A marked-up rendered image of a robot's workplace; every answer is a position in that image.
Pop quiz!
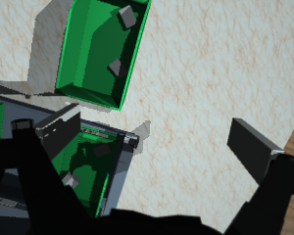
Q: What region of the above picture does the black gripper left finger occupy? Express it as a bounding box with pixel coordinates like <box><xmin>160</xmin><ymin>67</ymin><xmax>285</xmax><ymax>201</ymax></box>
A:
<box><xmin>0</xmin><ymin>103</ymin><xmax>106</xmax><ymax>235</ymax></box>

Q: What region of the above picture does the dark grey block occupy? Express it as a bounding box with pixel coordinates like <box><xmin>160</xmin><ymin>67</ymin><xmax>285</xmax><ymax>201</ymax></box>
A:
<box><xmin>119</xmin><ymin>5</ymin><xmax>138</xmax><ymax>29</ymax></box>
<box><xmin>62</xmin><ymin>171</ymin><xmax>80</xmax><ymax>188</ymax></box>
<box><xmin>93</xmin><ymin>143</ymin><xmax>113</xmax><ymax>157</ymax></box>
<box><xmin>109</xmin><ymin>58</ymin><xmax>128</xmax><ymax>79</ymax></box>

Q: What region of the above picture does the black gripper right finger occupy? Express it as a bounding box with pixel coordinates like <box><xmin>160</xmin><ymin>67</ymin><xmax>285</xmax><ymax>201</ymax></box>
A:
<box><xmin>222</xmin><ymin>117</ymin><xmax>294</xmax><ymax>235</ymax></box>

